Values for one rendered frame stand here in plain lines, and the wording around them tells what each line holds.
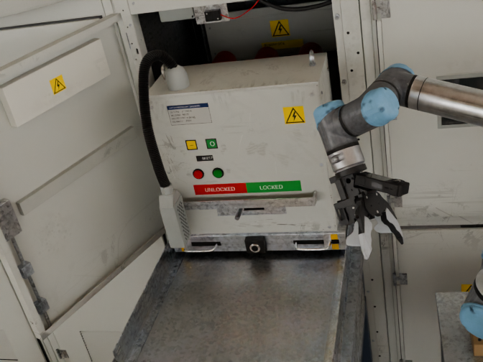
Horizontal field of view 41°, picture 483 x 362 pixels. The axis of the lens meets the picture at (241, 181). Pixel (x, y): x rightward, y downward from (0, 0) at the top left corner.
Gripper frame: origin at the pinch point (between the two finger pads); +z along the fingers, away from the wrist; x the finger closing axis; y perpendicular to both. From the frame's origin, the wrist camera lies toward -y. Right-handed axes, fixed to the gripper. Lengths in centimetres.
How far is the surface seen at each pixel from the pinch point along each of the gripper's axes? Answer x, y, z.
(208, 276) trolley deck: -7, 68, -7
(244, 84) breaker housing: -9, 31, -53
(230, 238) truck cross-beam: -16, 63, -15
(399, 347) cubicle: -76, 61, 41
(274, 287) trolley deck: -13, 49, 2
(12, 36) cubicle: 20, 88, -95
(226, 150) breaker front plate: -8, 45, -39
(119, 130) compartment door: 1, 76, -58
